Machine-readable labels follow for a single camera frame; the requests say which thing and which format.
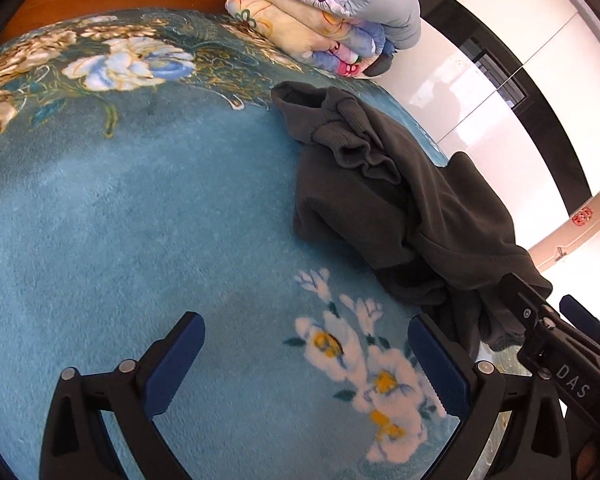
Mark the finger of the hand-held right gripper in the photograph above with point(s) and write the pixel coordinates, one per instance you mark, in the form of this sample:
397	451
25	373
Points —
582	312
522	300

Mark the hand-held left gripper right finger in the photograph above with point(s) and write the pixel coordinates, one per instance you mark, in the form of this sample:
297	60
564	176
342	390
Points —
440	365

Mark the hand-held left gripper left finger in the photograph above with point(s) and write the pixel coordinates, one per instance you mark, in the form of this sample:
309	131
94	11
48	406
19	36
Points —
175	360

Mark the dark grey sweatshirt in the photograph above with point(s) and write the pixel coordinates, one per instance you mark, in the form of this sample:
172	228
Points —
360	200

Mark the red door decoration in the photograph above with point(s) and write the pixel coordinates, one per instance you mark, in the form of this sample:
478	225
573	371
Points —
582	217

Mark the blue floral blanket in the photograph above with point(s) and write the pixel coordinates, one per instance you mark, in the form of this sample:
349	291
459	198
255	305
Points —
130	210

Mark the folded pink and blue blanket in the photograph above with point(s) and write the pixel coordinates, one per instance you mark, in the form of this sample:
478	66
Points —
350	57

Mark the folded grey-blue quilt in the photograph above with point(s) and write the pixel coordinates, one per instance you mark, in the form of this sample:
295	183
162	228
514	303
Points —
380	0

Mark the folded cream floral blanket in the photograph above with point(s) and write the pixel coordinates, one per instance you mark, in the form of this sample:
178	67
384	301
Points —
280	25

